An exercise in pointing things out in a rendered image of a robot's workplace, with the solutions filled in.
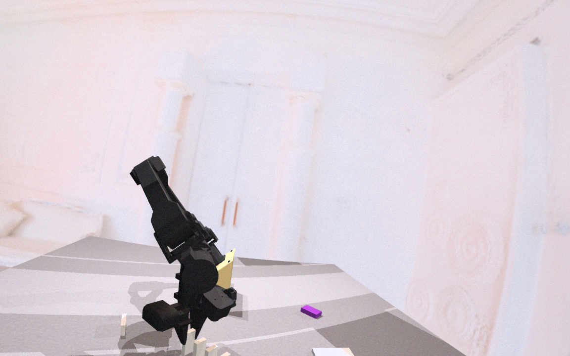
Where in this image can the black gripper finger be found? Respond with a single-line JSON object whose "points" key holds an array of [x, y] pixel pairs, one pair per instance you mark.
{"points": [[199, 318], [182, 330]]}

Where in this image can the purple rectangular block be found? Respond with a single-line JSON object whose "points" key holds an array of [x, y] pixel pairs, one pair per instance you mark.
{"points": [[312, 312]]}

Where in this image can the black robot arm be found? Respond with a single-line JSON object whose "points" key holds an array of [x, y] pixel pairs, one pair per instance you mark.
{"points": [[173, 225]]}

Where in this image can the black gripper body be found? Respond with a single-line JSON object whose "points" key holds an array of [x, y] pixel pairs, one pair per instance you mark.
{"points": [[162, 316]]}

